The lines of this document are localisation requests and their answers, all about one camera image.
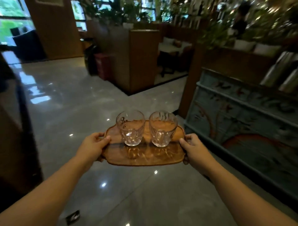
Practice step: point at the person's right hand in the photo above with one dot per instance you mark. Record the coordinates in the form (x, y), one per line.
(197, 152)

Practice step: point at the person's left hand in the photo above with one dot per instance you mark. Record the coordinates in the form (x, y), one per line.
(89, 149)

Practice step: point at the person's left thumb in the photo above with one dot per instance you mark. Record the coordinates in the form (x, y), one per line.
(105, 141)

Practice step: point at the person's right thumb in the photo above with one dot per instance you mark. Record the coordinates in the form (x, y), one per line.
(183, 145)

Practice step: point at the wooden serving tray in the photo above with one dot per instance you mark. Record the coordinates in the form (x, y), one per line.
(143, 152)

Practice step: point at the person's right forearm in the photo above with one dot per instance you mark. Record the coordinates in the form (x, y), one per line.
(242, 198)

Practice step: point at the person's left forearm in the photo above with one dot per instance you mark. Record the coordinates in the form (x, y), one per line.
(44, 193)

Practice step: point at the clear drinking glass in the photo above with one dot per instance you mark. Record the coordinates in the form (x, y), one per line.
(130, 129)
(163, 130)

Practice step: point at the painted blue cabinet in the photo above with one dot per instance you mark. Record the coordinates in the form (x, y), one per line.
(244, 125)

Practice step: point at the red bin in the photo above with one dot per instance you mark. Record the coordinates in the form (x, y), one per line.
(103, 66)

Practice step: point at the floor socket plate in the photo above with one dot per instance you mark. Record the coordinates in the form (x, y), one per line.
(72, 217)

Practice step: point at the black bin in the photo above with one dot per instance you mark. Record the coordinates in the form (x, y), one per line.
(90, 59)

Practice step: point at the wooden booth partition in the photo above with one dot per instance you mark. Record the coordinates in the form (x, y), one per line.
(133, 58)

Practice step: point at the dark wooden furniture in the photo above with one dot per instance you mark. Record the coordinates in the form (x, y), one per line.
(16, 144)

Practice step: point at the white dining table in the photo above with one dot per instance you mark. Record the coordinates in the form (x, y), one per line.
(172, 47)

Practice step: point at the white cushion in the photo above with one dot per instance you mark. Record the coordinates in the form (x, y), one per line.
(243, 45)
(266, 50)

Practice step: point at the silver thermos flask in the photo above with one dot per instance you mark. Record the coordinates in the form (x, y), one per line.
(289, 81)
(276, 69)

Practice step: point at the green potted plants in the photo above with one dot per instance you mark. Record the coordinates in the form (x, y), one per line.
(121, 10)

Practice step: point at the leafy plant with lights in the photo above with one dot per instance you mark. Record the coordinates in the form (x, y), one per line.
(256, 21)

